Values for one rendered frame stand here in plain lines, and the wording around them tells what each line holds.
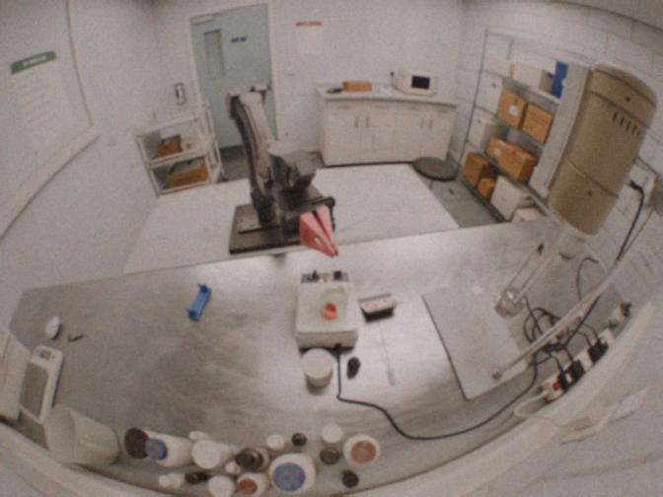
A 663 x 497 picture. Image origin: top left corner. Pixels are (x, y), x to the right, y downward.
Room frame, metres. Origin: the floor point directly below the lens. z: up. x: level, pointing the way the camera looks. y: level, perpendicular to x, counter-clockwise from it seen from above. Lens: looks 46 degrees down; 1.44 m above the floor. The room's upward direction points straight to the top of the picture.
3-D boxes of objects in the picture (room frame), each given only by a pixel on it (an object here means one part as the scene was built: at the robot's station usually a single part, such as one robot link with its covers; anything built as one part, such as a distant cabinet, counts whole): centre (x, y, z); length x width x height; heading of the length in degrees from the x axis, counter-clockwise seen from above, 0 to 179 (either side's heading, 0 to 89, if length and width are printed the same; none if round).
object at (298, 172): (0.36, 0.05, 1.22); 0.07 x 0.06 x 0.11; 120
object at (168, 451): (-0.06, 0.30, 0.96); 0.06 x 0.06 x 0.11
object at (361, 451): (-0.01, -0.05, 0.95); 0.06 x 0.06 x 0.11
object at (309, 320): (0.27, 0.01, 0.98); 0.12 x 0.12 x 0.01; 2
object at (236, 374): (0.16, 0.12, 0.45); 2.70 x 0.68 x 0.90; 101
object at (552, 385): (0.06, -0.72, 0.92); 0.40 x 0.06 x 0.04; 101
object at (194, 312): (0.32, 0.35, 0.92); 0.10 x 0.03 x 0.04; 173
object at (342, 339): (0.30, 0.01, 0.94); 0.22 x 0.13 x 0.08; 2
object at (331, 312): (0.26, 0.00, 1.03); 0.07 x 0.06 x 0.08; 8
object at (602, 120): (0.24, -0.36, 1.40); 0.15 x 0.11 x 0.24; 11
